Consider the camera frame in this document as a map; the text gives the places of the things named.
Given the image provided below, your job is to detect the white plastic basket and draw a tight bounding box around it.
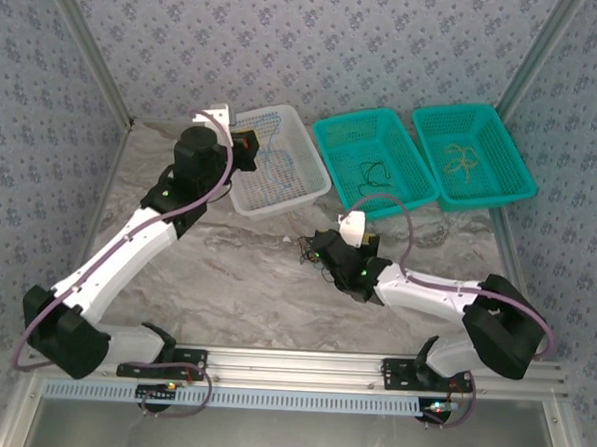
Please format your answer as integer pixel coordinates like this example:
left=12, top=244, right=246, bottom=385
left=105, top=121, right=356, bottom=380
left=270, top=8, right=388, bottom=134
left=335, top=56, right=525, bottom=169
left=222, top=101, right=337, bottom=225

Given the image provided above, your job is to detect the black controller board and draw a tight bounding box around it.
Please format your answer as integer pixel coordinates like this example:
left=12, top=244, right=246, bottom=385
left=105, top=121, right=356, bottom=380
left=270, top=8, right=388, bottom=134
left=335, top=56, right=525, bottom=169
left=416, top=397, right=458, bottom=427
left=134, top=381, right=180, bottom=414

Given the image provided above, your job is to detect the slotted white cable duct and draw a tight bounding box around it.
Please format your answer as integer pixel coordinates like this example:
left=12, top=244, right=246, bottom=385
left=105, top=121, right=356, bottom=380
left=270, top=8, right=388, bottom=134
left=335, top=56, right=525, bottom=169
left=41, top=376, right=425, bottom=420

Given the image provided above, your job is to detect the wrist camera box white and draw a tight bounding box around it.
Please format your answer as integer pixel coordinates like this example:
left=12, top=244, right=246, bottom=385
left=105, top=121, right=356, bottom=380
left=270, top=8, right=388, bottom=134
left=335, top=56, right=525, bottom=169
left=333, top=209, right=369, bottom=248
left=201, top=100, right=236, bottom=140

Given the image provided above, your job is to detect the thin blue cable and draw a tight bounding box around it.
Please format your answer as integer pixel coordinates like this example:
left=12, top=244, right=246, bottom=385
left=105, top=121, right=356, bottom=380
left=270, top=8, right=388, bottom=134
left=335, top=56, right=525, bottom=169
left=251, top=111, right=305, bottom=208

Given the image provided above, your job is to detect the teal plastic basket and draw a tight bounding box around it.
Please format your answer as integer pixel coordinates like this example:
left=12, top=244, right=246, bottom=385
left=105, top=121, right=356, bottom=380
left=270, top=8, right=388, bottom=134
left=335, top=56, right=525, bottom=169
left=406, top=99, right=543, bottom=217
left=306, top=103, right=445, bottom=226

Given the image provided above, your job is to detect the grey metal shelf panel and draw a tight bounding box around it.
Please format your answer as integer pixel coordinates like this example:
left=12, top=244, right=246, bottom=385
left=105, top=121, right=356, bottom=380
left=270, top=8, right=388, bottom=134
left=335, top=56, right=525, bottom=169
left=0, top=371, right=589, bottom=447

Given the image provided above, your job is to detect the aluminium mounting beam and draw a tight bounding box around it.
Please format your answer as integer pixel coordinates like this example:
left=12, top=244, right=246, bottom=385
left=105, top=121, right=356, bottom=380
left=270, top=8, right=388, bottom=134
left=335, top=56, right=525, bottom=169
left=23, top=335, right=572, bottom=403

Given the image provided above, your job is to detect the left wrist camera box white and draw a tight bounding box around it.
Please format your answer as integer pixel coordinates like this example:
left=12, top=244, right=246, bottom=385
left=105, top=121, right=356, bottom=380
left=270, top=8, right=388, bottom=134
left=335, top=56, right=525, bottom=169
left=201, top=100, right=236, bottom=140

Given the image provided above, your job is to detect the thin yellow cable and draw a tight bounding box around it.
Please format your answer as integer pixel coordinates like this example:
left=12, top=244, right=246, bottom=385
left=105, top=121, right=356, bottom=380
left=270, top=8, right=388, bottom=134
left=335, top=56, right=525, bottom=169
left=440, top=142, right=484, bottom=187

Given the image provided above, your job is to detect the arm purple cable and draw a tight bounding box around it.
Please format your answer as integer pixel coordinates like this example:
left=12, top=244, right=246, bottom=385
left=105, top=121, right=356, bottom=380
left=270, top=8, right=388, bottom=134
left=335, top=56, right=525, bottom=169
left=11, top=97, right=237, bottom=422
left=325, top=191, right=564, bottom=437

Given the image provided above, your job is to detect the aluminium frame post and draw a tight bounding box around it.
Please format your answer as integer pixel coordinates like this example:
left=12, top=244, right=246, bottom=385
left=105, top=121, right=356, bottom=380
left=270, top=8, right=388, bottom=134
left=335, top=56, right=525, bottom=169
left=32, top=0, right=142, bottom=129
left=492, top=0, right=591, bottom=124

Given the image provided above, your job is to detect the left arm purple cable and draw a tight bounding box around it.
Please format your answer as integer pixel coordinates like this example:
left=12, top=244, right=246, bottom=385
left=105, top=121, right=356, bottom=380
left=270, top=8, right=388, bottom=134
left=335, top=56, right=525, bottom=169
left=11, top=97, right=237, bottom=422

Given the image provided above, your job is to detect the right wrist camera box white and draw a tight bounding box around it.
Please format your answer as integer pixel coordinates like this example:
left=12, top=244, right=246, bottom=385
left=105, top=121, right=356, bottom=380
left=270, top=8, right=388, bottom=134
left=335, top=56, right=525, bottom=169
left=333, top=209, right=369, bottom=248

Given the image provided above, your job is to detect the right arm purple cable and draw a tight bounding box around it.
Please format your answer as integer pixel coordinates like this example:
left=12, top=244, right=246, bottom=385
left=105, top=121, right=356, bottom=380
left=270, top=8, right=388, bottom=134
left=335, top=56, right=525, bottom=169
left=325, top=191, right=564, bottom=437

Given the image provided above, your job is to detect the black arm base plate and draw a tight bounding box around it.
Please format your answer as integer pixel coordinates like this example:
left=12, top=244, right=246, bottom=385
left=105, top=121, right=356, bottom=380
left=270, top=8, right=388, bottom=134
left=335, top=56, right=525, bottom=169
left=115, top=345, right=209, bottom=382
left=380, top=357, right=475, bottom=396

